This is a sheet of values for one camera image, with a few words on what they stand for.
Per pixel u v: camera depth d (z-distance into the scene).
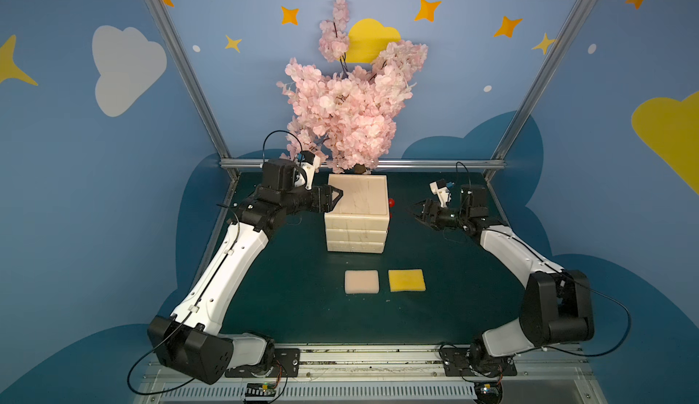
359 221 0.82
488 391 0.73
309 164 0.63
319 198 0.63
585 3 0.74
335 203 0.68
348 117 0.59
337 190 0.70
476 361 0.69
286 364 0.74
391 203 0.87
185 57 0.84
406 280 0.90
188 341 0.37
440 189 0.80
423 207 0.76
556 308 0.44
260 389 0.73
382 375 0.73
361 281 0.89
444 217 0.77
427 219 0.76
